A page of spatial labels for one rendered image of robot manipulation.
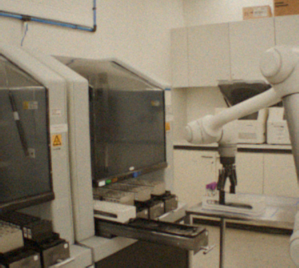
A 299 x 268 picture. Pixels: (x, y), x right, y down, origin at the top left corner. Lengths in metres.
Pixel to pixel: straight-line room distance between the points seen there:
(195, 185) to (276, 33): 1.81
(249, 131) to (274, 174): 0.48
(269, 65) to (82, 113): 0.81
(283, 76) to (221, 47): 3.04
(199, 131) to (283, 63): 0.55
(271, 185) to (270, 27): 1.62
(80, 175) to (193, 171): 2.58
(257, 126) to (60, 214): 2.58
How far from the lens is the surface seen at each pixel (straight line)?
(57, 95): 1.55
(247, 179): 3.90
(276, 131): 3.75
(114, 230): 1.72
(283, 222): 1.69
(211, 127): 1.62
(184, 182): 4.20
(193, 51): 4.41
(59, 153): 1.56
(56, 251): 1.49
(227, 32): 4.26
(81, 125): 1.65
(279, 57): 1.25
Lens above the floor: 1.33
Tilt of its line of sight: 3 degrees down
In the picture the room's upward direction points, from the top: 1 degrees counter-clockwise
